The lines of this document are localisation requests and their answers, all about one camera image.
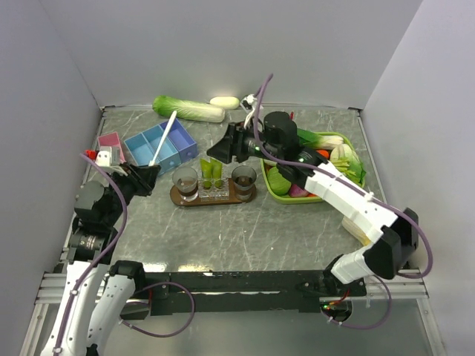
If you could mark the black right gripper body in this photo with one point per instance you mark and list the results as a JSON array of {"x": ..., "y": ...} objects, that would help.
[{"x": 246, "y": 146}]

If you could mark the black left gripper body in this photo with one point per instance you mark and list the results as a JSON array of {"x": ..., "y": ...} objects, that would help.
[{"x": 113, "y": 214}]

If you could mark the green toothpaste tube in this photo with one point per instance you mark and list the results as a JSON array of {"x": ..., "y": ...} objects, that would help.
[
  {"x": 206, "y": 171},
  {"x": 217, "y": 172}
]

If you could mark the dark glass cup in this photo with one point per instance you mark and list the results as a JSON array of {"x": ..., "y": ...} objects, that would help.
[{"x": 244, "y": 178}]

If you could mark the frosted clear glass cup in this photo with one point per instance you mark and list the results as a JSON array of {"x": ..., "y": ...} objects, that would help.
[{"x": 185, "y": 180}]

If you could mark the clear textured plastic holder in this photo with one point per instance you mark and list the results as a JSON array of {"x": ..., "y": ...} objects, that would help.
[{"x": 213, "y": 190}]

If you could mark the yellow cabbage by arm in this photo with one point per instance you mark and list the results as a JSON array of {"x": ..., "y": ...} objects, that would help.
[{"x": 355, "y": 231}]

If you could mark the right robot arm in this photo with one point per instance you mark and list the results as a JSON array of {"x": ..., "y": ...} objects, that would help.
[{"x": 392, "y": 233}]

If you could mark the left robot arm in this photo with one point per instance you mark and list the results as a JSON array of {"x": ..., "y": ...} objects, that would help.
[{"x": 96, "y": 289}]

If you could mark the brown wooden tray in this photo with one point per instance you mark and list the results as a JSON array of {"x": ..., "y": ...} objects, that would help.
[{"x": 177, "y": 200}]

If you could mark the teal drawer box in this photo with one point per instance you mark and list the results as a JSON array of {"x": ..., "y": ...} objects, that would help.
[{"x": 141, "y": 149}]

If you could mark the purple drawer box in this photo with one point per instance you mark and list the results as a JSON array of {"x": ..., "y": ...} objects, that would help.
[{"x": 183, "y": 142}]

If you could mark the bok choy in basket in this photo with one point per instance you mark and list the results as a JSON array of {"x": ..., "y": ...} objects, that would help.
[{"x": 319, "y": 141}]

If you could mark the white daikon radish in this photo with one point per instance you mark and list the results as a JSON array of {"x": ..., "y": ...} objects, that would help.
[{"x": 225, "y": 102}]

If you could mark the orange carrot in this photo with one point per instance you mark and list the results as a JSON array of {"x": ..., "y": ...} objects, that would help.
[{"x": 324, "y": 153}]

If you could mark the pink drawer box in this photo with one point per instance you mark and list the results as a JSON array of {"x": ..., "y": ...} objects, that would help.
[{"x": 113, "y": 140}]

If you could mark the round green cabbage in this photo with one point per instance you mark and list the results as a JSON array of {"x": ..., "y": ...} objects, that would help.
[{"x": 277, "y": 183}]

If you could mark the purple onion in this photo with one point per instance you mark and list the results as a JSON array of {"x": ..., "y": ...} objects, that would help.
[{"x": 297, "y": 192}]

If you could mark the green plastic vegetable basket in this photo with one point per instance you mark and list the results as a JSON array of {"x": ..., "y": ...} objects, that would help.
[{"x": 286, "y": 199}]

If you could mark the napa cabbage in basket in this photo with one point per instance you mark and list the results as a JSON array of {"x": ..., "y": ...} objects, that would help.
[{"x": 344, "y": 150}]

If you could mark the white celery stalk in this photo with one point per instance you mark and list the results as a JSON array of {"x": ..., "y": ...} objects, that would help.
[{"x": 351, "y": 168}]

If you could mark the napa cabbage on table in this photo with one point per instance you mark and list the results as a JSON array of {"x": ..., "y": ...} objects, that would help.
[{"x": 187, "y": 109}]

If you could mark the aluminium frame rail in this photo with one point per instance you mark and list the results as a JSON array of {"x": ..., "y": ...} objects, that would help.
[{"x": 409, "y": 293}]

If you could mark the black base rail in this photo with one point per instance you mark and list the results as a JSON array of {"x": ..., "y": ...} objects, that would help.
[{"x": 240, "y": 291}]

